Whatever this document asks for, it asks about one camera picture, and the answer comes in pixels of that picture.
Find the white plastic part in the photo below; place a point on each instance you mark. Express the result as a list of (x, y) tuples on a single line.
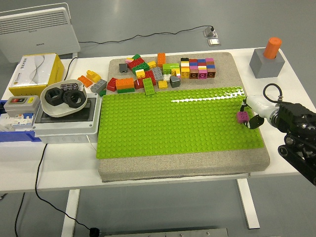
[(3, 124)]

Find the large red toy brick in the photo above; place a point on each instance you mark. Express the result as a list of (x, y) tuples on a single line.
[(135, 63)]

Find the small green toy brick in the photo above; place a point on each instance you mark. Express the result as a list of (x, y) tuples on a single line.
[(102, 93), (136, 57)]

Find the yellow white cardboard box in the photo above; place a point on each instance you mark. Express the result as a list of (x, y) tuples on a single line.
[(32, 71)]

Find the lime green toy brick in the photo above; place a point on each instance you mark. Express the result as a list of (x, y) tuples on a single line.
[(170, 67)]

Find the white blue circuit breaker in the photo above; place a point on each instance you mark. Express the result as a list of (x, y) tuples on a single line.
[(21, 121)]

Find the silver floor socket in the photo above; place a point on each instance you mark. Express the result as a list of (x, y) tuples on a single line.
[(209, 32)]

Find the yellow white toy brick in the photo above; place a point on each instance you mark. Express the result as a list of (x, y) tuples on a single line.
[(140, 73)]

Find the tall orange toy brick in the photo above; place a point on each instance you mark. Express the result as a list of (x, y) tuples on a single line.
[(161, 59)]

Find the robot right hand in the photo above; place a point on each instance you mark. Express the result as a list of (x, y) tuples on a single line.
[(259, 105)]

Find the grey electrical enclosure box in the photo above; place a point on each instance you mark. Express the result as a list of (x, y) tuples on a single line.
[(64, 127)]

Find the dark green toy brick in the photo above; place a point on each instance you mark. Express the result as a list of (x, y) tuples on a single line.
[(141, 68)]

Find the dark grey sloped brick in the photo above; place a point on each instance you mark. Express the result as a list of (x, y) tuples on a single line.
[(174, 81)]

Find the blue plastic bin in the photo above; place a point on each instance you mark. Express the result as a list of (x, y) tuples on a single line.
[(14, 136)]

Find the white panel heater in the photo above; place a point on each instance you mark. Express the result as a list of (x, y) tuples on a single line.
[(37, 32)]

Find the flat green toy brick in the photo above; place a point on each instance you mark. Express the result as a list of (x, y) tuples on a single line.
[(126, 90)]

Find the yellow cube toy brick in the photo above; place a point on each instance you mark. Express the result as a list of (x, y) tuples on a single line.
[(185, 72)]

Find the long orange toy brick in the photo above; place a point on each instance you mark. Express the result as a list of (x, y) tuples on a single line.
[(124, 83)]

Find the large black nut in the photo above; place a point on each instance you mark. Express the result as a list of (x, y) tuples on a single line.
[(81, 98), (48, 97)]

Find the blue cube toy brick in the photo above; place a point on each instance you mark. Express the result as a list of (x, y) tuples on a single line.
[(201, 60), (193, 64), (210, 67)]

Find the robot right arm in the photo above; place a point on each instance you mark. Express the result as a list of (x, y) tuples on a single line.
[(296, 116)]

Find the red cube toy brick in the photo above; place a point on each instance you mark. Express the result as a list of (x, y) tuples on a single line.
[(193, 60), (201, 63)]

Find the small yellow toy brick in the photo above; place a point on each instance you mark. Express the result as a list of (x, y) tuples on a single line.
[(175, 72)]

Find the green toy baseplate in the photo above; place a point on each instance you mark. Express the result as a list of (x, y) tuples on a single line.
[(148, 123)]

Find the red sloped toy brick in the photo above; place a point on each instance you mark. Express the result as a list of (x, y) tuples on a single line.
[(111, 84)]

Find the dark grey toy brick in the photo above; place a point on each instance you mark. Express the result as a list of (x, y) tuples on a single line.
[(123, 67)]

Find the light grey toy brick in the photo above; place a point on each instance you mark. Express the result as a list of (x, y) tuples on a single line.
[(98, 85), (157, 73)]

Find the white table leg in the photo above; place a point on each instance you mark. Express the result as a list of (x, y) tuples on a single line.
[(70, 212), (248, 205)]

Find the grey push-button switch box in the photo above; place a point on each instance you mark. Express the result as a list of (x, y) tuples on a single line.
[(22, 106)]

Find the pink yellow toy brick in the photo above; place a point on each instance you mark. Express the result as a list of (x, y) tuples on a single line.
[(129, 60)]

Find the pink cube toy brick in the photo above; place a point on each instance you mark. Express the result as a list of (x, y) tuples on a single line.
[(193, 67)]

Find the orange cylinder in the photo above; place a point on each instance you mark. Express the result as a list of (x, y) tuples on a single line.
[(272, 48)]

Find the white cube toy brick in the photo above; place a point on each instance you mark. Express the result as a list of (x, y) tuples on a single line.
[(202, 66)]

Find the small dark circuit board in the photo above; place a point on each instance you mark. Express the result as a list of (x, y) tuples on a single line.
[(69, 86)]

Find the yellow stepped toy brick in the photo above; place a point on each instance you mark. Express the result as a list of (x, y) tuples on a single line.
[(93, 75)]

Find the long lime green brick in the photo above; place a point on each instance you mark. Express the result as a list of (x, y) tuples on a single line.
[(149, 86)]

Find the white bowl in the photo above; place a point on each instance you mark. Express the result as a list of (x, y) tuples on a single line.
[(56, 111)]

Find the square yellow toy brick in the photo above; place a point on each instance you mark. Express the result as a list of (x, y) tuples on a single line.
[(162, 84)]

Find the black toy brick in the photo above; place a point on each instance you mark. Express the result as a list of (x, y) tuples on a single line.
[(184, 59)]

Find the silver floor plate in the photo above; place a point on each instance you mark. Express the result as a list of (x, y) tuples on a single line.
[(213, 42)]

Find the grey block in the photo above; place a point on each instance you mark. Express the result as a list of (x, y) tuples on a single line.
[(265, 66)]

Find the grey-brown foam mat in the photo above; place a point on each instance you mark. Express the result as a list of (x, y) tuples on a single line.
[(172, 168)]

